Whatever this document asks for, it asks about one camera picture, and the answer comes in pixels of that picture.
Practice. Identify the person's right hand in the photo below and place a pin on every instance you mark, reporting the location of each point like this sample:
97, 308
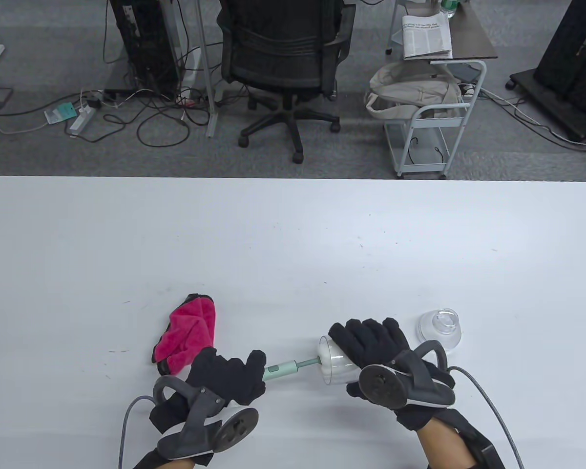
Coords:
371, 337

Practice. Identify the beige backpack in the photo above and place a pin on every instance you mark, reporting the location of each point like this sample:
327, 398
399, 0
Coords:
410, 90

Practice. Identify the black power adapter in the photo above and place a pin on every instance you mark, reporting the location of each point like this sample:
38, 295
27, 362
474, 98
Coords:
94, 103

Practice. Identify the black computer tower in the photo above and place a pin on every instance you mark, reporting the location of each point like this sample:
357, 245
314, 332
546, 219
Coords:
146, 44

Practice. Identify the white metal cart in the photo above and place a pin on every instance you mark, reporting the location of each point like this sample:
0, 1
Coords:
420, 161

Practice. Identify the pink microfibre cloth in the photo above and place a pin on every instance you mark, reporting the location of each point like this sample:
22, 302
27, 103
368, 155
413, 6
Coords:
188, 337

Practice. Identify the clear domed cup lid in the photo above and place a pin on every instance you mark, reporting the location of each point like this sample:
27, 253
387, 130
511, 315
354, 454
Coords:
439, 332

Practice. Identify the white power strip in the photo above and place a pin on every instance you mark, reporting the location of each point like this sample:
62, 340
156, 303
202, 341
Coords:
82, 119

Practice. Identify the green capped plastic bottle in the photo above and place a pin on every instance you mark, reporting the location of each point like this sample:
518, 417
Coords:
448, 7

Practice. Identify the grey right hand controller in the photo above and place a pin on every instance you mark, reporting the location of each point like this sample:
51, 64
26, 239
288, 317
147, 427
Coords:
383, 386

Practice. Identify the white metal desk leg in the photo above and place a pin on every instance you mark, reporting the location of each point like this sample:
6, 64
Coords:
205, 49

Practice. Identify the clear shaker cup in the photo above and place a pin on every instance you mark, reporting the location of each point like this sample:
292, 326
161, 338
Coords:
339, 373

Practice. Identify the teal flat packet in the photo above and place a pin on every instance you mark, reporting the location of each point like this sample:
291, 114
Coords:
61, 113

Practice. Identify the person's left hand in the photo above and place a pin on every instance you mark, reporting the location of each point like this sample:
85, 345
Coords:
219, 376

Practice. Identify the grey hand controller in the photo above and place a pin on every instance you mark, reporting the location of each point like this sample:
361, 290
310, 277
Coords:
234, 430
383, 386

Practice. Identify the person's right forearm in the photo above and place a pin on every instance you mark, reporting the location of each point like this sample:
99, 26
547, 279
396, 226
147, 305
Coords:
444, 449

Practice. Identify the black wheeled stand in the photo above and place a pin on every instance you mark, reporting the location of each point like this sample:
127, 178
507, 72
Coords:
566, 63

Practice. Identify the brown side table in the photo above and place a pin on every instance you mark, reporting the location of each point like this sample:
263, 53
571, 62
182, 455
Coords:
471, 34

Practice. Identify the white green cup brush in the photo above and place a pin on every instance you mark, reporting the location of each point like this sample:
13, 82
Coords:
283, 371

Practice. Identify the black mesh office chair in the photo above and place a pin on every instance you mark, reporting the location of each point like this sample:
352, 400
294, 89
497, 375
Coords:
285, 44

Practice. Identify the person's left forearm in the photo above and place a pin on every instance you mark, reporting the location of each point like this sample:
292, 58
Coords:
176, 464

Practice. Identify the grey left hand controller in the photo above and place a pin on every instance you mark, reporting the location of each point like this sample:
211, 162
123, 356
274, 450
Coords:
234, 430

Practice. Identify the folded newspaper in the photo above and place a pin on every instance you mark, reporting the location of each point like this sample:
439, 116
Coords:
427, 34

